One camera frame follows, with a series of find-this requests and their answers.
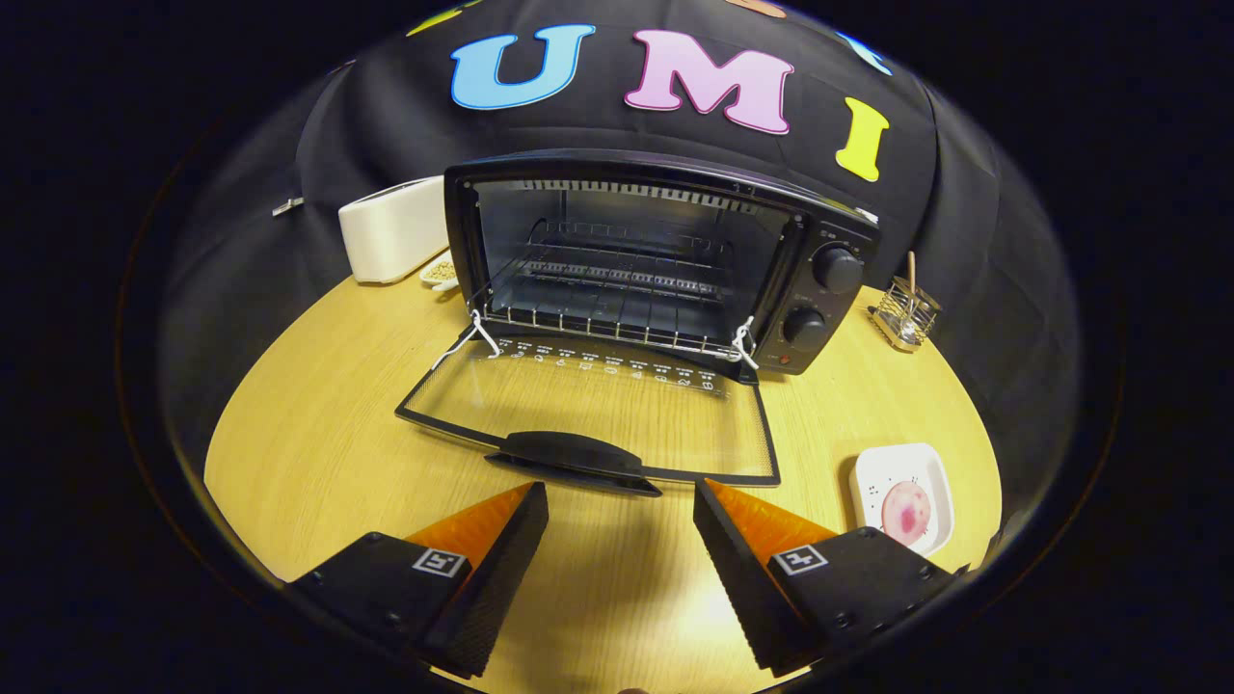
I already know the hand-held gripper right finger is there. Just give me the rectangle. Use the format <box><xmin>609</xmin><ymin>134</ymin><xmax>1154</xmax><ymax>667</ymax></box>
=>
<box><xmin>692</xmin><ymin>478</ymin><xmax>967</xmax><ymax>678</ymax></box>

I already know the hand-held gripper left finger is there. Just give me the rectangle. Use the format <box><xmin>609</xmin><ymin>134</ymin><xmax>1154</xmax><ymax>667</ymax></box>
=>
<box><xmin>287</xmin><ymin>481</ymin><xmax>550</xmax><ymax>680</ymax></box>

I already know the white square plate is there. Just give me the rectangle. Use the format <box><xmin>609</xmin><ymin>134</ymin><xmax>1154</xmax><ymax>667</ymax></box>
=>
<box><xmin>849</xmin><ymin>442</ymin><xmax>956</xmax><ymax>558</ymax></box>

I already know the pink ham slice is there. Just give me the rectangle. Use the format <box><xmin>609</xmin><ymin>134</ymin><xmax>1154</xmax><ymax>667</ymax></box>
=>
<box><xmin>880</xmin><ymin>480</ymin><xmax>933</xmax><ymax>544</ymax></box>

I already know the black toaster oven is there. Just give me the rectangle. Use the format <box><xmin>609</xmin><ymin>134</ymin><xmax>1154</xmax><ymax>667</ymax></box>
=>
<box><xmin>394</xmin><ymin>147</ymin><xmax>881</xmax><ymax>498</ymax></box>

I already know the white bread toaster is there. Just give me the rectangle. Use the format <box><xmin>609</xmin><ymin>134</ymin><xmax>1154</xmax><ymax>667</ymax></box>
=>
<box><xmin>337</xmin><ymin>175</ymin><xmax>450</xmax><ymax>286</ymax></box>

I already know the small dish of beans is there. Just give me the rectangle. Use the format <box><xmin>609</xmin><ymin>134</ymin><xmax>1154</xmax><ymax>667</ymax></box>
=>
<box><xmin>418</xmin><ymin>254</ymin><xmax>463</xmax><ymax>293</ymax></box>

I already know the black backdrop cloth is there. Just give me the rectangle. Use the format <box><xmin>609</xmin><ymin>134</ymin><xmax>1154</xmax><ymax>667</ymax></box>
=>
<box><xmin>159</xmin><ymin>0</ymin><xmax>1081</xmax><ymax>483</ymax></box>

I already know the metal wire basket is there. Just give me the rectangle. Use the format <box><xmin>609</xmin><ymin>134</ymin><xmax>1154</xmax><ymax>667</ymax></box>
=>
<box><xmin>867</xmin><ymin>276</ymin><xmax>943</xmax><ymax>354</ymax></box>

